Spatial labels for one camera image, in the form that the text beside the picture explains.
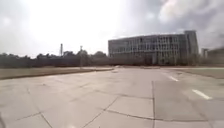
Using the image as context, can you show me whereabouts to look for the grey concrete slab road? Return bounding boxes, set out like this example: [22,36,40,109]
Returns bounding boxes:
[0,67,224,128]

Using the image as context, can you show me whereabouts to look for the large curved white building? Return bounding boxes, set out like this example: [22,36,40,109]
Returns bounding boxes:
[107,30,200,66]

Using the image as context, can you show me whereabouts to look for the tall chimney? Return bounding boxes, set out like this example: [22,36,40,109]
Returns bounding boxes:
[59,43,64,57]

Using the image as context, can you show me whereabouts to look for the row of trees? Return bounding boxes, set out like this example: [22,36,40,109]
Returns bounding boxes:
[0,49,109,69]

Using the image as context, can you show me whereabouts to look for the dry grass field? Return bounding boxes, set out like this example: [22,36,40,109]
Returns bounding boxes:
[0,66,114,81]

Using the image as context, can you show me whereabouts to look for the white dashed road line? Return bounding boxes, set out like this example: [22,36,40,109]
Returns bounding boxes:
[167,75,213,101]

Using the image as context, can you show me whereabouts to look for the distant buildings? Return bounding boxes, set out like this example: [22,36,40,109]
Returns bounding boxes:
[200,47,224,66]

